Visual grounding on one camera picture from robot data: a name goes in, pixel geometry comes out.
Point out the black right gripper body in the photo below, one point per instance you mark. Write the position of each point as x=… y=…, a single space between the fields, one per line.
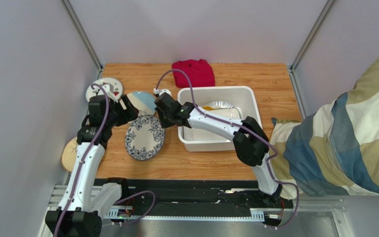
x=162 y=107

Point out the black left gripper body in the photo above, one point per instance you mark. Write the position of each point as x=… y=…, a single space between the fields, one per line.
x=118 y=117

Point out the light blue plate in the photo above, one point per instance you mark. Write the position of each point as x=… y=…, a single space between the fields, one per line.
x=143 y=101

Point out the blue floral plate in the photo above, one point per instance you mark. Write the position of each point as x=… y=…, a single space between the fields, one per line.
x=144 y=137

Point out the white rectangular plate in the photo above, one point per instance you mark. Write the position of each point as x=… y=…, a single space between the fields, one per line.
x=199 y=135

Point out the yellow polka dot plate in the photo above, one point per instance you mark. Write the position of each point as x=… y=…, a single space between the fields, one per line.
x=208 y=108

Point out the white round plate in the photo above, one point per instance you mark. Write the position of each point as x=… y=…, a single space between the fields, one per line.
x=220 y=105

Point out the white plastic bin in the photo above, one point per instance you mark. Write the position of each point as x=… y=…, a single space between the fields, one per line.
x=241 y=97

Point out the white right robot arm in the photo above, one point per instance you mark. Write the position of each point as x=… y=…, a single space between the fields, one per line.
x=250 y=142

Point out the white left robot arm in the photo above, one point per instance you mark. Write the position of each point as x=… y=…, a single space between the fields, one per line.
x=78 y=214

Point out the white plate with red flowers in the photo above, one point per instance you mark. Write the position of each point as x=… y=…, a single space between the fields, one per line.
x=95 y=88

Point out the red folded cloth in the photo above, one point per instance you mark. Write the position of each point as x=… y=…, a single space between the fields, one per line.
x=199 y=72

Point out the round wooden board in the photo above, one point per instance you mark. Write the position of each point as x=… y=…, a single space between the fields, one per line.
x=69 y=156

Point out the patterned quilt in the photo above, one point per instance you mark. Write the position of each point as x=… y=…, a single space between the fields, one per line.
x=334 y=151

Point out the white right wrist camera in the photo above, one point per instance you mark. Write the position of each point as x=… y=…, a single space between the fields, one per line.
x=157 y=92

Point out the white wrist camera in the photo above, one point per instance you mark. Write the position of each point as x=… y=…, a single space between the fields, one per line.
x=157 y=92
x=113 y=91

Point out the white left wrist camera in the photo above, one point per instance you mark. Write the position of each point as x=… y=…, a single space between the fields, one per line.
x=113 y=91

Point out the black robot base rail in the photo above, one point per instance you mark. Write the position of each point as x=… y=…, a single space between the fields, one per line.
x=196 y=198

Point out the aluminium frame post left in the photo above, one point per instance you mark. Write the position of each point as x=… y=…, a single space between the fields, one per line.
x=70 y=11

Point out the aluminium frame post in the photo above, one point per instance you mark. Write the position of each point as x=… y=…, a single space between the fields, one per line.
x=70 y=11
x=318 y=24

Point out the aluminium frame post right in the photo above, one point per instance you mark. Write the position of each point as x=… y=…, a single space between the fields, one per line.
x=318 y=24

